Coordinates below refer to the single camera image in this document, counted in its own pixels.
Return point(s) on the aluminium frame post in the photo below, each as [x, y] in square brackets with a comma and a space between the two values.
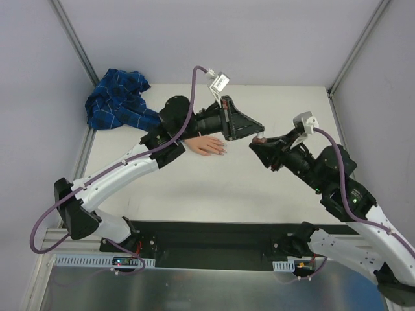
[364, 36]
[74, 40]

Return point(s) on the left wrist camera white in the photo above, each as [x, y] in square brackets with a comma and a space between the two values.
[217, 82]

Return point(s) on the blue plaid cloth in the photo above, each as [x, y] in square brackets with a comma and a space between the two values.
[117, 101]

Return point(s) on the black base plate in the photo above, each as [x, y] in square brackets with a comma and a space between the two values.
[213, 246]

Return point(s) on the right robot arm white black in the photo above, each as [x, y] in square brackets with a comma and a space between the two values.
[390, 263]

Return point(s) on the right aluminium frame post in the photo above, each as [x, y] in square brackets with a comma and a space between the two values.
[364, 36]

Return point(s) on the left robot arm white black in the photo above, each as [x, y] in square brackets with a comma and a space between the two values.
[79, 200]

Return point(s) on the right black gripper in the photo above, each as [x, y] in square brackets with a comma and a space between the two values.
[280, 152]

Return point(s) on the mannequin hand with nails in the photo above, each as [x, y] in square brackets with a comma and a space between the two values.
[206, 145]

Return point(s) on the left aluminium frame post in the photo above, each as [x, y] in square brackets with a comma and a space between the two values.
[74, 40]

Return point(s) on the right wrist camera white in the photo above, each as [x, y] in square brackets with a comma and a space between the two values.
[304, 124]

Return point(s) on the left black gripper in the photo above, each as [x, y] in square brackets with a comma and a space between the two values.
[227, 118]

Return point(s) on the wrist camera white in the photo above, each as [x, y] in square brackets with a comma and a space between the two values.
[304, 124]
[217, 82]

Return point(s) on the right white cable duct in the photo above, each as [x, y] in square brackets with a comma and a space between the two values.
[287, 266]

